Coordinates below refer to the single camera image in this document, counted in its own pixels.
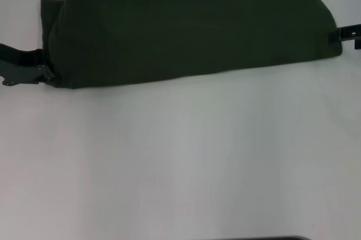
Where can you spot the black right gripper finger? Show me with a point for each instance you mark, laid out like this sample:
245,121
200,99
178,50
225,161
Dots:
345,34
357,43

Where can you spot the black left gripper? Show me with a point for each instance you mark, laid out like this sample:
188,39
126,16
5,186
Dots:
19,67

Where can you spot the dark green printed t-shirt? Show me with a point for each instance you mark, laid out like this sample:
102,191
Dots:
183,25

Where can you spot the dark flat object edge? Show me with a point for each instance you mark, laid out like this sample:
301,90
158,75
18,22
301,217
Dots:
275,238

